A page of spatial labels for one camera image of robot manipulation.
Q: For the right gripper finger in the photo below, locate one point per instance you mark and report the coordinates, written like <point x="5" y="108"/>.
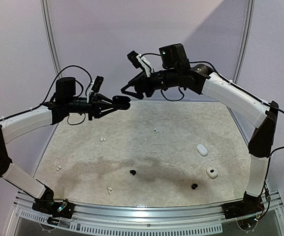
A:
<point x="134" y="83"/>
<point x="137" y="93"/>

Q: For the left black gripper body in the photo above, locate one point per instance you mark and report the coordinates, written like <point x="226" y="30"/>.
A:
<point x="92" y="105"/>

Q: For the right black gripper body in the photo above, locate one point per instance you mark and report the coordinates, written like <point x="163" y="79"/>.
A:
<point x="145" y="84"/>

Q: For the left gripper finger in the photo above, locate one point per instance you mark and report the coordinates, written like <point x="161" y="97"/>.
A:
<point x="103" y="110"/>
<point x="102" y="99"/>

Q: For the black oval charging case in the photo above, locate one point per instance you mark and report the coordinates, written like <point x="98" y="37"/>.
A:
<point x="121" y="102"/>

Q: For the black clip earbud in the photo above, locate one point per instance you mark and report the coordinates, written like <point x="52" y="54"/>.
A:
<point x="194" y="186"/>
<point x="133" y="172"/>

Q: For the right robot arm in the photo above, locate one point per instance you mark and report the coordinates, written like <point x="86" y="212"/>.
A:
<point x="203" y="79"/>

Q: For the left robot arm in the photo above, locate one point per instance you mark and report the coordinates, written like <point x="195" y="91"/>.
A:
<point x="63" y="103"/>

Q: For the white oval charging case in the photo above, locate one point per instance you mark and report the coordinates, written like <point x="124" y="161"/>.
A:
<point x="202" y="150"/>

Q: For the white case with black window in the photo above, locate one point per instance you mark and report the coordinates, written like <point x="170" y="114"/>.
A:
<point x="211" y="172"/>

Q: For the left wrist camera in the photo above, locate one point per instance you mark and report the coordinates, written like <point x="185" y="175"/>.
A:
<point x="93" y="87"/>

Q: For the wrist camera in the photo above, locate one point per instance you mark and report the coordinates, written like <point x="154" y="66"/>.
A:
<point x="93" y="87"/>
<point x="139" y="61"/>

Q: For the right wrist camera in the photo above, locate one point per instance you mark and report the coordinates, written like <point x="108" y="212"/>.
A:
<point x="139" y="61"/>

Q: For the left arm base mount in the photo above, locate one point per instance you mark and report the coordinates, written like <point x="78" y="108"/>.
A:
<point x="55" y="208"/>

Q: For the left aluminium frame post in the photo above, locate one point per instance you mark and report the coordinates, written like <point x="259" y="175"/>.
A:
<point x="45" y="9"/>

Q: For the aluminium frame post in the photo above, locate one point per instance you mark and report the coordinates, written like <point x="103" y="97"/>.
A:
<point x="244" y="40"/>
<point x="45" y="9"/>

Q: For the right aluminium frame post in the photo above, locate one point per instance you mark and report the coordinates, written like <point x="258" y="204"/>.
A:
<point x="244" y="40"/>

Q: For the aluminium front rail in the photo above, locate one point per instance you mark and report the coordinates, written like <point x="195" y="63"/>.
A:
<point x="96" y="220"/>

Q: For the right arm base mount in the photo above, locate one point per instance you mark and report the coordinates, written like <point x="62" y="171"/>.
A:
<point x="240" y="209"/>

